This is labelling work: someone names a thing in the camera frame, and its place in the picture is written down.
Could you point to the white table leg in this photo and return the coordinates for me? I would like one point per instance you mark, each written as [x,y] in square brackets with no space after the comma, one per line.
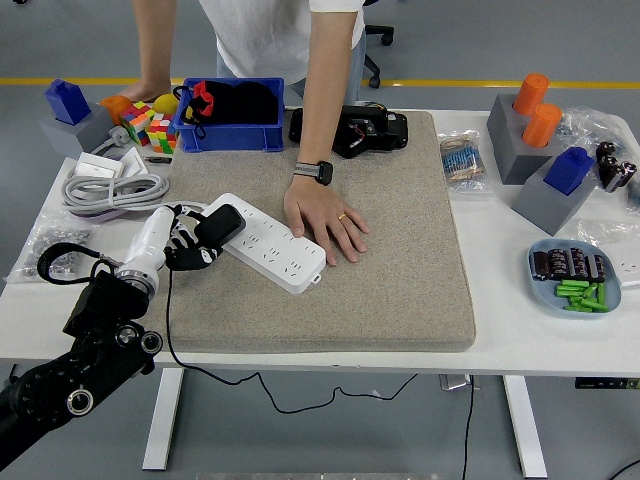
[163,420]
[526,425]

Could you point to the person's torso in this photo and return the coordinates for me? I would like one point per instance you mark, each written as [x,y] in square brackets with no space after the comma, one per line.
[270,35]

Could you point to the person's left forearm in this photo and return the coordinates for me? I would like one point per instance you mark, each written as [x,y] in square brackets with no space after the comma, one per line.
[327,90]

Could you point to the clear bag of resistors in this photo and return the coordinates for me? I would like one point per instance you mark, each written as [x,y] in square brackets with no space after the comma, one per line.
[461,163]

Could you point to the person's left hand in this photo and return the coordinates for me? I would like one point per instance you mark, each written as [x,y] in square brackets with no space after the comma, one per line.
[325,215]

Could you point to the metal bracket under table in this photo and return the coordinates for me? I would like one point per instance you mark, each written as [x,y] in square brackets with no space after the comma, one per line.
[454,382]

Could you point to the white wall plug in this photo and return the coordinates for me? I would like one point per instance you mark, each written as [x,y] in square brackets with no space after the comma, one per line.
[120,136]

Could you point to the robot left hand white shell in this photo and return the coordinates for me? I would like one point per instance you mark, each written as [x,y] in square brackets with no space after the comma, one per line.
[147,240]

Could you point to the white switch plate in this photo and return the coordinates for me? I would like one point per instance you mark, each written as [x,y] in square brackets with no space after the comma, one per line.
[95,166]

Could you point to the large grey block holder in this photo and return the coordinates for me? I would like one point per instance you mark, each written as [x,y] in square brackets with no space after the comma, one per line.
[501,131]

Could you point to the white power strip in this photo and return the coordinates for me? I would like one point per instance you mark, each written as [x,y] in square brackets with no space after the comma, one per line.
[280,260]

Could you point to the person's right forearm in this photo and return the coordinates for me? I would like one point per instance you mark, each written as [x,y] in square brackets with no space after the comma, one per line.
[155,45]

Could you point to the grey-brown mat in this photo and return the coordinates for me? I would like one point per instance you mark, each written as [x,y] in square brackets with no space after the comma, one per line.
[390,275]

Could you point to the black device housing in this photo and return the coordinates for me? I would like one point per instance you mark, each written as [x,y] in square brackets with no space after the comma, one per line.
[390,130]

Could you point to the dark brown capacitor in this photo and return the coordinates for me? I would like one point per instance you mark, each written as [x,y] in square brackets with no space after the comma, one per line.
[540,265]
[558,263]
[597,267]
[577,262]

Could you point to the clear plastic bag with parts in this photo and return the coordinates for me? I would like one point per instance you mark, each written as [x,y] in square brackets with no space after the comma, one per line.
[586,123]

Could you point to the black table control panel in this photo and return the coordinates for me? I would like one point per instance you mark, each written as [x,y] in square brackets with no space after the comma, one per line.
[606,383]

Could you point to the green battery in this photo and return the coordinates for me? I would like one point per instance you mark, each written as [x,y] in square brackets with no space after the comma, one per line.
[574,283]
[576,308]
[594,305]
[601,295]
[569,290]
[590,291]

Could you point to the blue plastic bin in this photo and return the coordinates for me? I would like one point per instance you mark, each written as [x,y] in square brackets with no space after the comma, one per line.
[230,138]

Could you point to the black plug adapter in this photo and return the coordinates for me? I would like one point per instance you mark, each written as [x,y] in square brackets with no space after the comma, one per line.
[220,225]

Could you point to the black pouch with red trim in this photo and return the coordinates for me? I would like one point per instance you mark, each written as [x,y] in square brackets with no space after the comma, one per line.
[245,105]

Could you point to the multicolour puzzle cube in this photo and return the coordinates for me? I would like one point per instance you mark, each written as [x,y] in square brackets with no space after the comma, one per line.
[161,134]
[136,122]

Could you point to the light blue oval plate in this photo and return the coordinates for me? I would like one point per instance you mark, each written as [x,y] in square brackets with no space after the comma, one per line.
[544,296]

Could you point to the clear bag of metal screws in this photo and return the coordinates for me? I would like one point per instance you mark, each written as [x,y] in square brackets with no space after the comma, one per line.
[60,235]

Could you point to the small black stick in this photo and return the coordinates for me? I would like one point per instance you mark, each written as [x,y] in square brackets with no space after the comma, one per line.
[159,160]

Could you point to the yellow ball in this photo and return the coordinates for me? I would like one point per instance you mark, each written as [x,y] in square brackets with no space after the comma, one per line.
[166,104]

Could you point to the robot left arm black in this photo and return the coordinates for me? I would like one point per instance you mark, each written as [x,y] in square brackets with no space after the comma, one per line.
[100,310]

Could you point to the black office chair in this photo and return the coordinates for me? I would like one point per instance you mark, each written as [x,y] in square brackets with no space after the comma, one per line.
[372,67]

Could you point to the person's right hand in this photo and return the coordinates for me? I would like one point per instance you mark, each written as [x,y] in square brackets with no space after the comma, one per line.
[145,92]

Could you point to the white square frame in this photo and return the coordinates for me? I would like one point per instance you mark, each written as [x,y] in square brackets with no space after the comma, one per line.
[134,159]

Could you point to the blue plastic block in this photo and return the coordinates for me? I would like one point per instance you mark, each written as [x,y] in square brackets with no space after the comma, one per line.
[67,103]
[567,171]

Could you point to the black grey wristwatch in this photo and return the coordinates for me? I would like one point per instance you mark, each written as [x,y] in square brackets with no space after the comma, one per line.
[317,172]

